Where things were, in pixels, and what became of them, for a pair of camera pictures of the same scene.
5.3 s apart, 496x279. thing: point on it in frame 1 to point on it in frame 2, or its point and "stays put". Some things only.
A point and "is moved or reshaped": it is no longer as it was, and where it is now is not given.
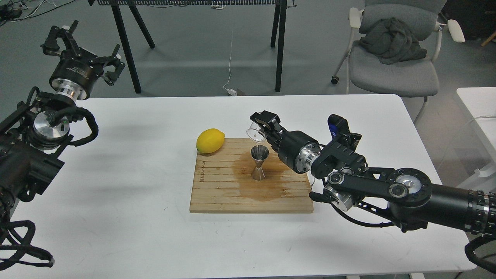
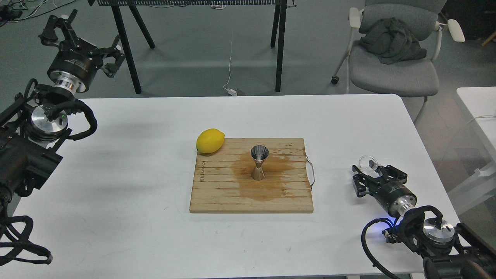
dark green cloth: (390, 40) stays put
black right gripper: (295, 148) to (394, 196)
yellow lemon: (210, 140) stays put
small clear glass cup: (255, 133) is moved or reshaped
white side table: (479, 104) stays put
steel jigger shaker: (259, 153) stays put
